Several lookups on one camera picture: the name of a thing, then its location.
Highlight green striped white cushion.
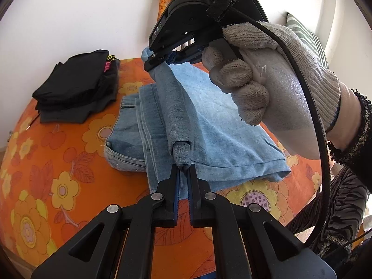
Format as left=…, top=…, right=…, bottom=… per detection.
left=286, top=12, right=329, bottom=67

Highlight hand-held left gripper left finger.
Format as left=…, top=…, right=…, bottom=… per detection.
left=30, top=165, right=181, bottom=279

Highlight black cable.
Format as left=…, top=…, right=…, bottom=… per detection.
left=186, top=0, right=330, bottom=249

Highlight orange floral bedspread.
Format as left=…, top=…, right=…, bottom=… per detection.
left=0, top=58, right=323, bottom=279

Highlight person's zebra patterned clothing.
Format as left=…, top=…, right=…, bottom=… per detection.
left=286, top=166, right=372, bottom=268

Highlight light blue denim pants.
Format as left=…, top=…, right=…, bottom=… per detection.
left=104, top=48, right=292, bottom=199

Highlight person's right hand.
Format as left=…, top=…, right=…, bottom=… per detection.
left=201, top=21, right=341, bottom=160

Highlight folded black clothes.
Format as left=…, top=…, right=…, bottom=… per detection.
left=32, top=49, right=121, bottom=123

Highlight person's right forearm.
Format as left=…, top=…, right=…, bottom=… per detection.
left=324, top=89, right=372, bottom=166

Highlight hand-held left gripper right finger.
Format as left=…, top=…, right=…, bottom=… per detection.
left=187, top=167, right=338, bottom=279

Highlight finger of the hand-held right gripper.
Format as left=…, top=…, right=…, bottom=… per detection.
left=144, top=49, right=186, bottom=72

